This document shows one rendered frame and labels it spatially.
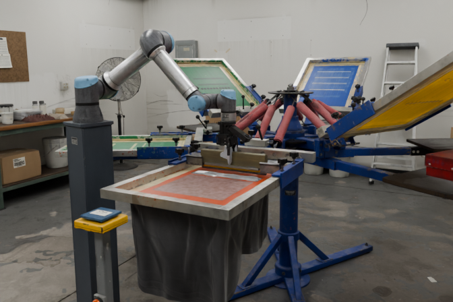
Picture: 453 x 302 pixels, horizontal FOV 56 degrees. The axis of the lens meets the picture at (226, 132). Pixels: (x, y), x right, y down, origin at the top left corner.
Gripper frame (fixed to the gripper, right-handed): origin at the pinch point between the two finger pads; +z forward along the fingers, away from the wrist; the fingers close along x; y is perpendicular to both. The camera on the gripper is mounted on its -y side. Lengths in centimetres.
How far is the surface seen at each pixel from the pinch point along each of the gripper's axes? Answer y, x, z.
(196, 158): 19.3, 2.7, -0.7
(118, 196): 20, 60, 4
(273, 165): -22.6, 3.2, -1.0
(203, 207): -19, 60, 3
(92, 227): 10, 84, 6
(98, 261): 13, 79, 21
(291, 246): -6, -73, 71
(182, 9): 300, -413, -141
